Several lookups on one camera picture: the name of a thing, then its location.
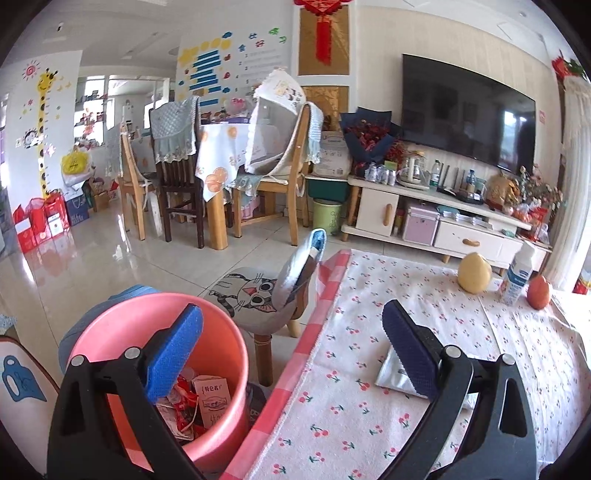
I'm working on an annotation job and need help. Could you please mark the blue round stool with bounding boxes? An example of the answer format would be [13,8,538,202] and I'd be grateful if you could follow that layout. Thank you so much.
[58,284,159,373]

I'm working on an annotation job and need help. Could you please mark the yellow pear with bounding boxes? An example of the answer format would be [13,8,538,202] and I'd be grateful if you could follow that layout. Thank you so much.
[458,252,492,294]

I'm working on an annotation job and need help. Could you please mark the cherry print tablecloth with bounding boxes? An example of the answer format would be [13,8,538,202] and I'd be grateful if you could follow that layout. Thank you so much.
[224,250,590,479]

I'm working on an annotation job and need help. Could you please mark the white blue milk bottle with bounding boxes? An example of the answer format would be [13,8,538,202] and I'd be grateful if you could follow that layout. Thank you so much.
[498,242,535,306]

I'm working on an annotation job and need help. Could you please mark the black flat television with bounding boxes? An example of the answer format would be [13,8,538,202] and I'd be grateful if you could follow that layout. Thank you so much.
[401,54,536,174]

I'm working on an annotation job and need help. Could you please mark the red gift bags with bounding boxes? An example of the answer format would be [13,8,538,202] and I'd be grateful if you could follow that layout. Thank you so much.
[12,190,70,254]

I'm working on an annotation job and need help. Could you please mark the pink storage box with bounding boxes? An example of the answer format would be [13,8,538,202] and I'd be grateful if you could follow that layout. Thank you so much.
[402,202,440,246]

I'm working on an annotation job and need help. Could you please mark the giraffe height wall sticker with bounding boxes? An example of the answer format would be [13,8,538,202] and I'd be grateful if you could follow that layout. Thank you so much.
[22,60,71,199]

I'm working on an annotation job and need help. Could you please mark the pink plastic bucket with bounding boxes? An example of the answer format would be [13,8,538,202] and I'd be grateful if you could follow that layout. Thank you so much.
[70,292,249,473]

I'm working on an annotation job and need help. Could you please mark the glass electric kettle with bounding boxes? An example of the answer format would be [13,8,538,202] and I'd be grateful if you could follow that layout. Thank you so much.
[397,151,430,190]

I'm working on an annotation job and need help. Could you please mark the wooden chair with cover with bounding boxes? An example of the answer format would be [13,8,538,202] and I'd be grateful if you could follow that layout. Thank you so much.
[231,69,325,246]

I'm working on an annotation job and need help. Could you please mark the small silver foil packet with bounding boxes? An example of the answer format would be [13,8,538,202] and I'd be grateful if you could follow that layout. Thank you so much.
[375,347,426,399]

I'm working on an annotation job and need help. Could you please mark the dark blue flower bouquet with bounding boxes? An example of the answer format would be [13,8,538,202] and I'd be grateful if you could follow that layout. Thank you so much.
[339,107,404,177]

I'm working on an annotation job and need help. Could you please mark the green trash bin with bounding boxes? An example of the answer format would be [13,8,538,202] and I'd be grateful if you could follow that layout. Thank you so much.
[312,199,342,235]

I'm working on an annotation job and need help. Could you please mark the beige milk carton box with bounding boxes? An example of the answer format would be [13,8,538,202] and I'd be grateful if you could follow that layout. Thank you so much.
[191,375,231,429]

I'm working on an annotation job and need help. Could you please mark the light wooden chair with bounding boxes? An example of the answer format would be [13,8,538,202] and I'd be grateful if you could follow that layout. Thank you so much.
[117,130,156,241]

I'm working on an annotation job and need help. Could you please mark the yellow plastic bag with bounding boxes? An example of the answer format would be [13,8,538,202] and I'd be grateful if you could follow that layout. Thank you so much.
[60,148,91,176]

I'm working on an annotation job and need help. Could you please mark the red chinese knot decoration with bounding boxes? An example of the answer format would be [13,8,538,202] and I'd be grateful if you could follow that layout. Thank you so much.
[294,0,351,65]

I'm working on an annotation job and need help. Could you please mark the dark wooden chair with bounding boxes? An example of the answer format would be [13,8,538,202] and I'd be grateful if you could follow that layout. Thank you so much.
[149,96,205,249]

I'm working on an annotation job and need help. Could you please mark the white tv cabinet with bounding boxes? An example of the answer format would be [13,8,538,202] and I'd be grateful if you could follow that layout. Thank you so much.
[342,176,532,269]

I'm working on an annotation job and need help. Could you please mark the red apple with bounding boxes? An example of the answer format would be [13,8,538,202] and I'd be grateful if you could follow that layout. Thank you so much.
[527,275,551,310]

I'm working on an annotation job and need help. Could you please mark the cat print stool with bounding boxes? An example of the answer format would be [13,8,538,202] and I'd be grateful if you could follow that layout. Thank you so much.
[204,228,328,387]

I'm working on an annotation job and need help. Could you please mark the dining table with cloth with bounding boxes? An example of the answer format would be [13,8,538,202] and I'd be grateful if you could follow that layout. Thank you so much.
[195,123,252,250]

